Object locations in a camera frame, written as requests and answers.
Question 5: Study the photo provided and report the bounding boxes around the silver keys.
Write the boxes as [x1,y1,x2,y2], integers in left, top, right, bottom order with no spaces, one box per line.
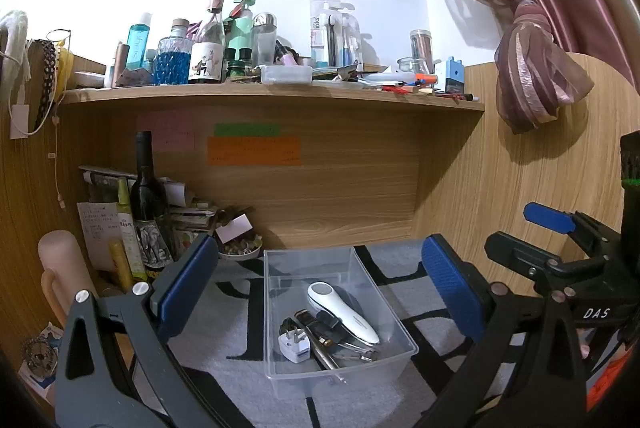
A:
[331,342,378,363]

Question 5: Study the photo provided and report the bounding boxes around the white UK power plug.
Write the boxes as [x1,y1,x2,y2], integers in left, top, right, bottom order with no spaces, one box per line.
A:
[278,328,311,364]

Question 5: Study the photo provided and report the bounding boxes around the black hair trimmer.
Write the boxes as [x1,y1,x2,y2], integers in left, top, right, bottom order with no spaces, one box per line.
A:
[294,309,341,372]

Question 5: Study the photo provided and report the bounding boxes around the white handheld massager device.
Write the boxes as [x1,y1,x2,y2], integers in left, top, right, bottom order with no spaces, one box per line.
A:
[306,281,381,346]

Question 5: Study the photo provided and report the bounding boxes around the white cylinder candle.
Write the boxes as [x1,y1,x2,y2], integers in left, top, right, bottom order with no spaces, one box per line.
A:
[38,230,98,326]

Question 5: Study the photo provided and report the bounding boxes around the grey black patterned mat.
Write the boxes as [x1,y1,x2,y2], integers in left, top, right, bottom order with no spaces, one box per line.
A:
[168,240,473,427]

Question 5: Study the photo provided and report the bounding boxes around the stack of papers and books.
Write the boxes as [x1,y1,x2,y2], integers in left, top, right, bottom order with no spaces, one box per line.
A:
[77,164,256,250]

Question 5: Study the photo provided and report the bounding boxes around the yellow green tube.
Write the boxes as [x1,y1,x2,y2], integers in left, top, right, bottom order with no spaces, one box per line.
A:
[117,177,148,281]

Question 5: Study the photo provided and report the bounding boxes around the white paper note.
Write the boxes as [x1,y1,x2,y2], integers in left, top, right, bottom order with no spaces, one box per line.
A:
[77,203,122,272]

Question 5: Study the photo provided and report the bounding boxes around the dark wine bottle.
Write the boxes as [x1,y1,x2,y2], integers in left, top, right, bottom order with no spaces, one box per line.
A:
[130,131,175,278]

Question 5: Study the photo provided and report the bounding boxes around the white bowl of coins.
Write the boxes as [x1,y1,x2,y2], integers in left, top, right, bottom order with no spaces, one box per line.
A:
[219,234,264,261]

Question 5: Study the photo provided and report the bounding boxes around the small white cardboard box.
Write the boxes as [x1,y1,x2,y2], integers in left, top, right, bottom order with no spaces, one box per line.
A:
[215,214,253,244]

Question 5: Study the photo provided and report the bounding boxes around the clear plastic storage box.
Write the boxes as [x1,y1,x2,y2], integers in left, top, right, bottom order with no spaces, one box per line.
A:
[264,247,418,400]

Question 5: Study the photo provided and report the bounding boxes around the blue black sharpener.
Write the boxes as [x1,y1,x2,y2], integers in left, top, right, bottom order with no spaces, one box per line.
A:
[445,56,465,94]

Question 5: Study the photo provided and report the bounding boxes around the orange sticky note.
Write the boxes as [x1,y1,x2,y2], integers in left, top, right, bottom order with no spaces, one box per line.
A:
[206,136,302,167]

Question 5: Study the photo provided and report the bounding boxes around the pink sticky note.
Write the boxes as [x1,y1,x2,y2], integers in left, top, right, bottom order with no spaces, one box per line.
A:
[137,110,195,153]

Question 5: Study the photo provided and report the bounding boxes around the glass jar with sticks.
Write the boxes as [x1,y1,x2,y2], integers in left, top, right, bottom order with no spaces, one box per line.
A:
[410,29,435,74]

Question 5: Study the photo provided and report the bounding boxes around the green sticky note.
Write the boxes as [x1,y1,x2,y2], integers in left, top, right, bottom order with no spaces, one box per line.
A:
[214,122,281,138]

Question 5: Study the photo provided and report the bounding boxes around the wooden shelf board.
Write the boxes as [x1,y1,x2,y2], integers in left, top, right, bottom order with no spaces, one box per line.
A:
[62,82,485,113]

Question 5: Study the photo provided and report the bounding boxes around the toothbrush package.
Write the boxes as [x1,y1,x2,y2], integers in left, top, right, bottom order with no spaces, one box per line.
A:
[310,0,364,72]

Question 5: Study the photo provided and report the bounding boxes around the blue liquid glass bottle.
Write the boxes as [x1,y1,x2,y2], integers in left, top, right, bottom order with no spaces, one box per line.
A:
[153,18,193,86]

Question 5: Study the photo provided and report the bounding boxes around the clear bottle with label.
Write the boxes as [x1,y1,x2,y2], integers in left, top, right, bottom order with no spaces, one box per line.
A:
[189,0,226,84]

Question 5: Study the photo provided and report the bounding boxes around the tall blue spray bottle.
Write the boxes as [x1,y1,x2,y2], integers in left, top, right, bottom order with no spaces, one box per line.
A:
[126,13,152,70]

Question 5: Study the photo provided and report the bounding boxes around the mint green pump bottle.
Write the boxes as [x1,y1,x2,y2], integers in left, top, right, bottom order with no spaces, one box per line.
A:
[227,0,255,60]

